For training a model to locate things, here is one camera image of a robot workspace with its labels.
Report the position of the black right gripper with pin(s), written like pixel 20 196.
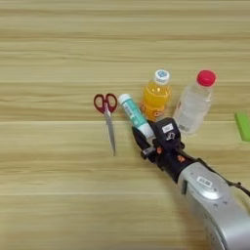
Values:
pixel 169 159

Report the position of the teal and white glue stick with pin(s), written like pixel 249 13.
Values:
pixel 134 114

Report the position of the orange juice bottle white cap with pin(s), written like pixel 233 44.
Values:
pixel 156 97

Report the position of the clear water bottle red cap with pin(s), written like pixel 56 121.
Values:
pixel 193 107

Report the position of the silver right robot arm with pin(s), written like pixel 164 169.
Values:
pixel 221 208

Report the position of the green flat block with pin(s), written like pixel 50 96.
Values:
pixel 243 127

